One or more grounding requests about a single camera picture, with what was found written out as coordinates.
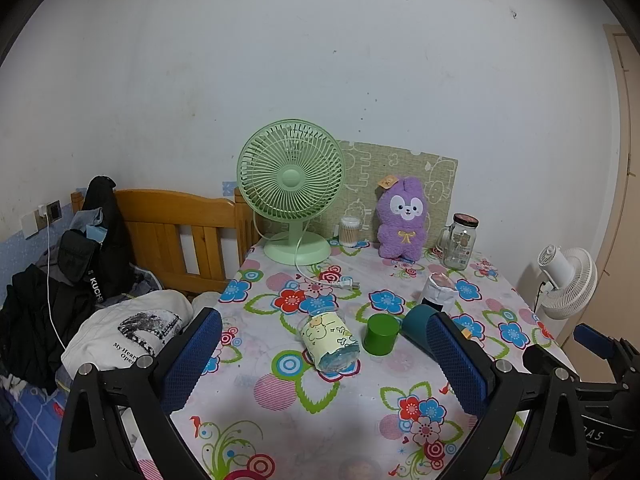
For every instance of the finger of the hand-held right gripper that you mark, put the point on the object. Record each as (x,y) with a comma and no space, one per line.
(595,337)
(537,357)

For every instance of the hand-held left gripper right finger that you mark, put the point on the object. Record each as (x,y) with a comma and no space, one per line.
(456,370)

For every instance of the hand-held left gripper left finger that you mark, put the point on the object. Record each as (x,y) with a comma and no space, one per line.
(192,360)

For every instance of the glass cup with yellow sleeve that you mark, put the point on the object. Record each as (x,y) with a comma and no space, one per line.
(330,342)

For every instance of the teal cup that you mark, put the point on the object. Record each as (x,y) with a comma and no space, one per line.
(415,327)

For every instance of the white and black cup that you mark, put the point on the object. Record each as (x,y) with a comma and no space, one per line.
(440,292)

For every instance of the green cup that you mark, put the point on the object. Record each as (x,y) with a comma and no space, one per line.
(381,336)

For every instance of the white standing fan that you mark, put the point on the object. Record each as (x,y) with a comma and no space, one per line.
(567,280)

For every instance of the white printed t-shirt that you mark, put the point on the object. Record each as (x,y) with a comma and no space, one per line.
(130,325)

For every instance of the floral tablecloth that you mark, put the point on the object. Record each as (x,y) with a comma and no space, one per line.
(350,410)

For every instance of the glass jar mug with lid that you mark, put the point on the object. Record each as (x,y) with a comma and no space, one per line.
(459,245)

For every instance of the wooden bed headboard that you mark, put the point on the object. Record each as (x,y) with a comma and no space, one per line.
(165,215)

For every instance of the purple plush toy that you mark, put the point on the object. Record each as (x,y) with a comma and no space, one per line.
(402,230)

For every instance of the light blue cloth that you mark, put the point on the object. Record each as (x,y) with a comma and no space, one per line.
(96,233)

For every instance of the dark clothes pile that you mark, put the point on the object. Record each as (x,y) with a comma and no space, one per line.
(30,320)

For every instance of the blue checked bedsheet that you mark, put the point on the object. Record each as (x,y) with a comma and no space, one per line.
(37,425)

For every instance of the cotton swab container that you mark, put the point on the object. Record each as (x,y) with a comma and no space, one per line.
(350,232)

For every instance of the green desk fan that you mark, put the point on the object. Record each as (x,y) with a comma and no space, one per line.
(290,180)

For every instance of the patterned green mat board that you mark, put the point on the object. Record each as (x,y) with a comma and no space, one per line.
(370,170)

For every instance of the wall socket with charger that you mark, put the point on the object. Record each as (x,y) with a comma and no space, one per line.
(52,210)

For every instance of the white wall switch plate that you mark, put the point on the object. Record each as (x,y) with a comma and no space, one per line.
(29,225)

